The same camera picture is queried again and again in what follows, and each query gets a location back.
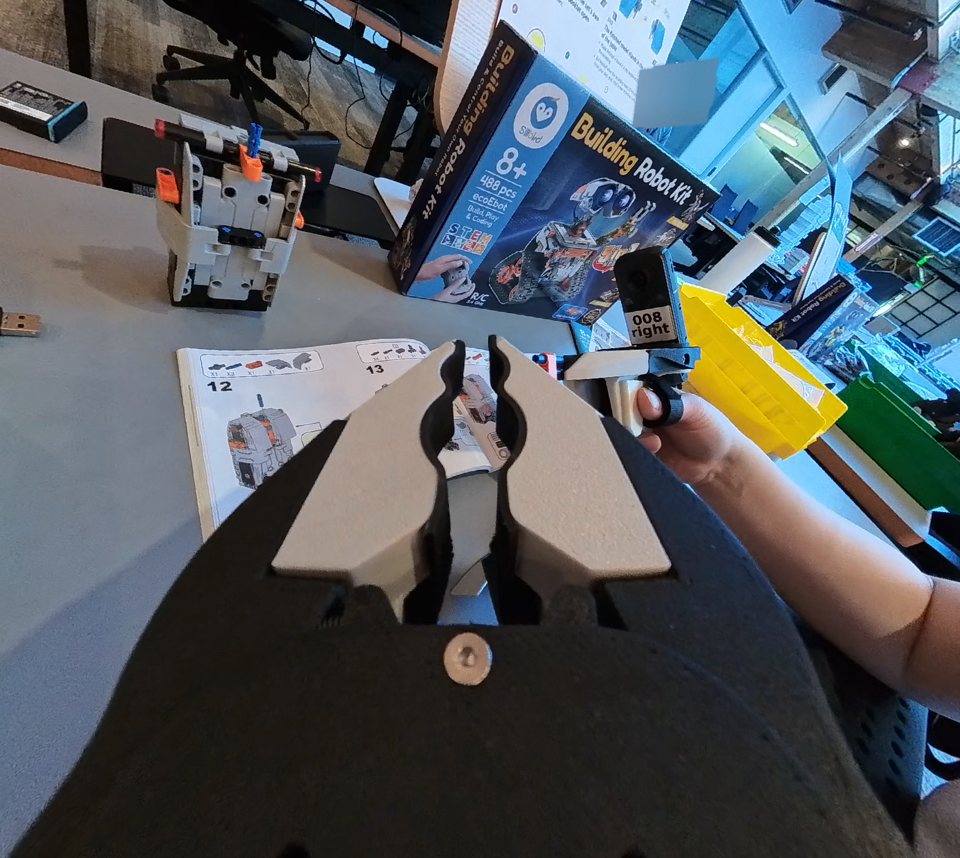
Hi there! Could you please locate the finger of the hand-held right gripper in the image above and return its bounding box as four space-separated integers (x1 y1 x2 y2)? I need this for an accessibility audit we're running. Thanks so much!
562 348 654 381

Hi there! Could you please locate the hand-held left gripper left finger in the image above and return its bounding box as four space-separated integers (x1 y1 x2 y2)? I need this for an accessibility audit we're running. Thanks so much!
270 339 468 625

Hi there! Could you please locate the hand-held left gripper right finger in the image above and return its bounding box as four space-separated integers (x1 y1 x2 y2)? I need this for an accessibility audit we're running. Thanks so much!
489 335 672 613

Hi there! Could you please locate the person's right forearm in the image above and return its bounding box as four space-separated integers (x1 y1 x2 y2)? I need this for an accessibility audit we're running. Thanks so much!
697 437 960 720

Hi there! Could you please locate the grey desk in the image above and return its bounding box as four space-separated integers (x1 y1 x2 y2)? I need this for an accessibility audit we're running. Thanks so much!
0 153 931 658

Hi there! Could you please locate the person's right hand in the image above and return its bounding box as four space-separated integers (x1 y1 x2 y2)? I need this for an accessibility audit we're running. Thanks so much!
636 389 753 489

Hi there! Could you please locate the white paper roll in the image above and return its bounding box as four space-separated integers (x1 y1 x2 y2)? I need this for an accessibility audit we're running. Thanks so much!
705 226 783 298

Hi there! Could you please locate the robot kit cardboard box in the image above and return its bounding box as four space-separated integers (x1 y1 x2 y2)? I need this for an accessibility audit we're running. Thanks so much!
388 20 723 351

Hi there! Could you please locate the yellow plastic bin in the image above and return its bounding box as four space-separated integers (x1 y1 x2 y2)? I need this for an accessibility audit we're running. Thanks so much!
675 282 850 461

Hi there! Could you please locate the building instruction booklet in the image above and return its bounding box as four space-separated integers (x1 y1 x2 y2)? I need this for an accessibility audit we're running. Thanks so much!
176 338 526 544

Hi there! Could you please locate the dark kit box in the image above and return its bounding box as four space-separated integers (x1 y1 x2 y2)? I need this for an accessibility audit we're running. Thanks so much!
765 279 858 351

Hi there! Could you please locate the green plastic bin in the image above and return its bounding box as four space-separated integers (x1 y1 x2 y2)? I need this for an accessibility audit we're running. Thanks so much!
834 374 960 512

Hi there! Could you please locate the grey brick robot model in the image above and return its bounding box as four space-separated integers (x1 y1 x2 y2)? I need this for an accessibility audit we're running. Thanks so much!
153 118 324 311

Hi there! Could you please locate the dark mesh fabric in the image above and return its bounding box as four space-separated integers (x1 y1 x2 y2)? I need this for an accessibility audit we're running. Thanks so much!
795 618 960 825

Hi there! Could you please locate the black office chair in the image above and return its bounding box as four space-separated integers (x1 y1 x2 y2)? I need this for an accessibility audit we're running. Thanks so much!
153 0 315 126

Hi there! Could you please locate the black battery pack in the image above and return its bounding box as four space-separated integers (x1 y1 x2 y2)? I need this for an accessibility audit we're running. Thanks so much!
0 80 90 141

